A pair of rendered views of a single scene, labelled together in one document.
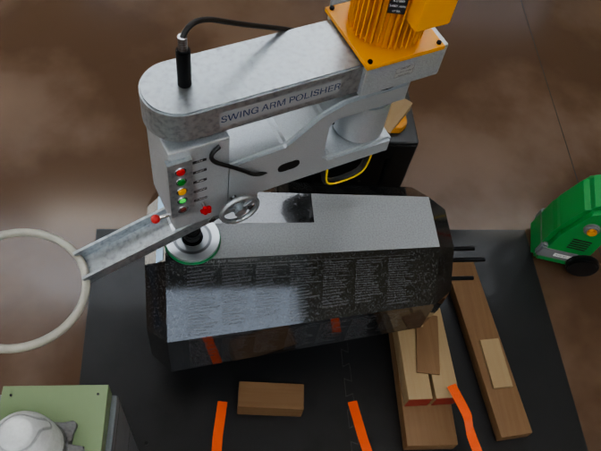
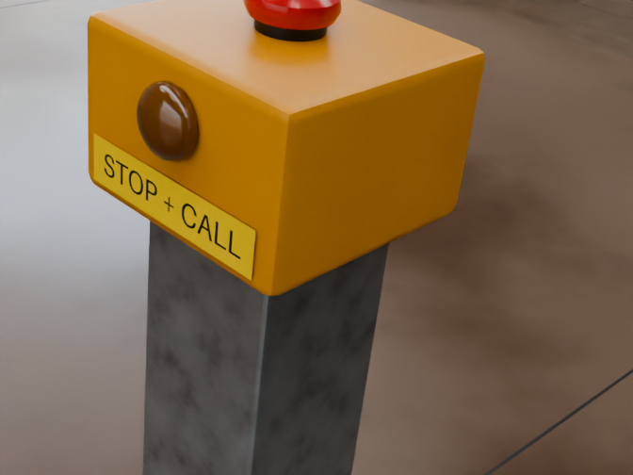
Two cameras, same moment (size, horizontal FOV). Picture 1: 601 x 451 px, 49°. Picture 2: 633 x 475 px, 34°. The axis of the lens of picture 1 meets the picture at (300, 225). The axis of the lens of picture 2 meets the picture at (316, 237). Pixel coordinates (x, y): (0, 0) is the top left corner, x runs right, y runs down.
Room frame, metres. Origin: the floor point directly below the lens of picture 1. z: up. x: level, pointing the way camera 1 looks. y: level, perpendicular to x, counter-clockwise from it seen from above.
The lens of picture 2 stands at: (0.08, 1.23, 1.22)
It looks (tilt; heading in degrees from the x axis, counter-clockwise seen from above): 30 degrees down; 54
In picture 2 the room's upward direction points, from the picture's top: 7 degrees clockwise
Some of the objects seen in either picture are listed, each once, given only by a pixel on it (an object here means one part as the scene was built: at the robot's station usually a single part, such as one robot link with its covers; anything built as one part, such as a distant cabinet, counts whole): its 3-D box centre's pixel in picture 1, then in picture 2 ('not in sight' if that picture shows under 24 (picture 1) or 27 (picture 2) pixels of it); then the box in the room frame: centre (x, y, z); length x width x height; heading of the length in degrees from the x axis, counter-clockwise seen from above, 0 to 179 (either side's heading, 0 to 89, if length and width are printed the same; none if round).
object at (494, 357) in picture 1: (495, 362); not in sight; (1.38, -1.09, 0.09); 0.25 x 0.10 x 0.01; 18
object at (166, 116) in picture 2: not in sight; (168, 122); (0.24, 1.56, 1.05); 0.03 x 0.02 x 0.03; 104
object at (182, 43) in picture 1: (183, 61); not in sight; (1.28, 0.40, 1.78); 0.04 x 0.04 x 0.17
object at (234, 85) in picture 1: (292, 73); not in sight; (1.49, 0.12, 1.62); 0.96 x 0.25 x 0.17; 126
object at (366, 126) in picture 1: (361, 106); not in sight; (1.67, -0.13, 1.35); 0.19 x 0.19 x 0.20
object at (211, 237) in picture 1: (192, 238); not in sight; (1.28, 0.40, 0.85); 0.21 x 0.21 x 0.01
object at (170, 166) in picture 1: (180, 187); not in sight; (1.15, 0.39, 1.37); 0.08 x 0.03 x 0.28; 126
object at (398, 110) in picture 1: (392, 113); not in sight; (2.19, -0.31, 0.80); 0.20 x 0.10 x 0.05; 155
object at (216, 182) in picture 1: (211, 157); not in sight; (1.33, 0.34, 1.32); 0.36 x 0.22 x 0.45; 126
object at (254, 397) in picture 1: (270, 399); not in sight; (0.97, -0.03, 0.07); 0.30 x 0.12 x 0.12; 100
